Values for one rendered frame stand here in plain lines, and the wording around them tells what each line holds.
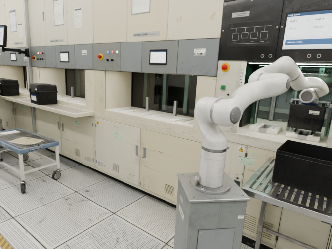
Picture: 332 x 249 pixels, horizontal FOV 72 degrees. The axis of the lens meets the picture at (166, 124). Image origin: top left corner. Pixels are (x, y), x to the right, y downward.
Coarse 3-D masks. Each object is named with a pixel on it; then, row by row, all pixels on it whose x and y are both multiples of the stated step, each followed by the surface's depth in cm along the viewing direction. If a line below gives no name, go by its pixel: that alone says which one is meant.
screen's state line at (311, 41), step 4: (288, 40) 145; (292, 40) 143; (296, 40) 142; (300, 40) 141; (304, 40) 140; (308, 40) 138; (312, 40) 137; (316, 40) 136; (320, 40) 135; (324, 40) 134; (328, 40) 133; (288, 44) 145; (292, 44) 143; (296, 44) 142; (300, 44) 141; (304, 44) 140
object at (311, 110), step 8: (296, 104) 165; (328, 104) 161; (296, 112) 166; (304, 112) 163; (312, 112) 160; (320, 112) 157; (288, 120) 170; (296, 120) 167; (304, 120) 164; (312, 120) 161; (320, 120) 158; (296, 128) 177; (304, 128) 165; (312, 128) 162; (320, 128) 159
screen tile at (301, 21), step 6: (294, 18) 141; (300, 18) 139; (288, 24) 143; (294, 24) 141; (300, 24) 140; (306, 24) 138; (288, 30) 144; (294, 30) 142; (300, 30) 140; (306, 30) 138; (288, 36) 144; (294, 36) 142; (300, 36) 140; (306, 36) 139
